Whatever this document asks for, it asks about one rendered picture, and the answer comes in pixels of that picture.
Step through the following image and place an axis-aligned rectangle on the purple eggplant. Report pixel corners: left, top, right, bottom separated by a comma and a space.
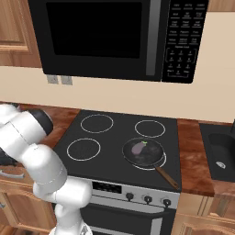
130, 140, 149, 156

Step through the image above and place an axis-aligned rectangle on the black hob stove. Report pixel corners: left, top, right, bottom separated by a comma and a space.
51, 109, 184, 235

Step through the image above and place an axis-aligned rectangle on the black microwave door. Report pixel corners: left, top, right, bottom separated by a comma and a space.
28, 0, 171, 83

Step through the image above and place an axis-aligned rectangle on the black microwave oven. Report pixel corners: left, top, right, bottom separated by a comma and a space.
28, 0, 210, 84

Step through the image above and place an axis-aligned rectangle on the black oven door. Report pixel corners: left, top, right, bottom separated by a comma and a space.
80, 203, 177, 235

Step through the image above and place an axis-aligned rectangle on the black sink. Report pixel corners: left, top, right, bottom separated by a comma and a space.
198, 122, 235, 184

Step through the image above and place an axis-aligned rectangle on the wooden drawer front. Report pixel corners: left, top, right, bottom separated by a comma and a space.
0, 164, 35, 186

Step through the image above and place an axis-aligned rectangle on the wooden base cupboard run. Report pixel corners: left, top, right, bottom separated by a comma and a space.
170, 192, 235, 235

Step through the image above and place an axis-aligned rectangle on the wooden base cupboard door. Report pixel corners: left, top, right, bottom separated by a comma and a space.
0, 188, 58, 235

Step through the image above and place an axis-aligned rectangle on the dark pan with wooden handle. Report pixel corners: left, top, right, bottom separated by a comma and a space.
121, 137, 180, 189

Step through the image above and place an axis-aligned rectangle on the grey wall socket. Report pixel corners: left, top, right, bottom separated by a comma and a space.
60, 74, 73, 86
46, 74, 60, 84

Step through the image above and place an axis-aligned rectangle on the grey microwave door handle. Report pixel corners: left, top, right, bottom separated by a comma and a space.
145, 0, 162, 77

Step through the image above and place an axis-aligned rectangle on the grey oven door handle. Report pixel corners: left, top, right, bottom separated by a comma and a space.
87, 216, 164, 235

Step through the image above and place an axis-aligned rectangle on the grey drawer handle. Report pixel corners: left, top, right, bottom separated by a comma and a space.
0, 169, 26, 180

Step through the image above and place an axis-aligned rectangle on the wooden wall cupboard door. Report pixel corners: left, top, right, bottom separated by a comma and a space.
0, 0, 42, 69

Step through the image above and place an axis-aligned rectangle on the wooden wall cupboard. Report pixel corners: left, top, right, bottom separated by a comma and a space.
207, 0, 235, 13

